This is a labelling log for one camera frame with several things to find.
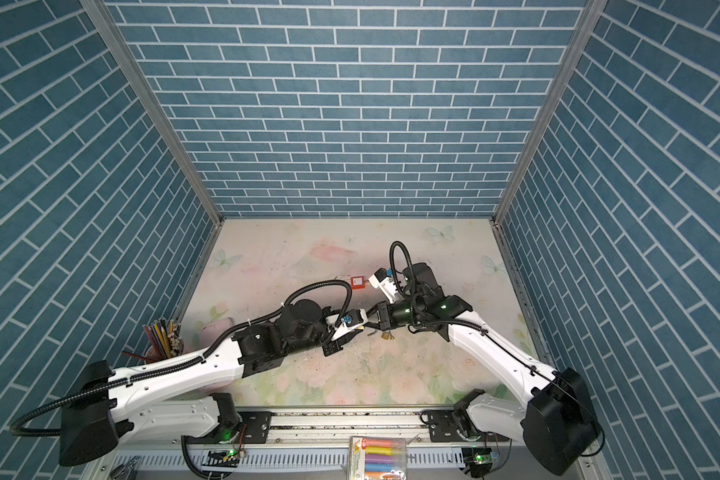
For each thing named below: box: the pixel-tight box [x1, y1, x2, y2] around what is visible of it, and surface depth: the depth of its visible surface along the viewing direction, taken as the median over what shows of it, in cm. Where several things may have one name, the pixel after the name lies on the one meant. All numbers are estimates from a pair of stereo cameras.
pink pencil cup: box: [122, 318, 184, 364], surface depth 77 cm
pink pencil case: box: [200, 317, 234, 349], surface depth 90 cm
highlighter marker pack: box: [348, 436, 407, 480], surface depth 70 cm
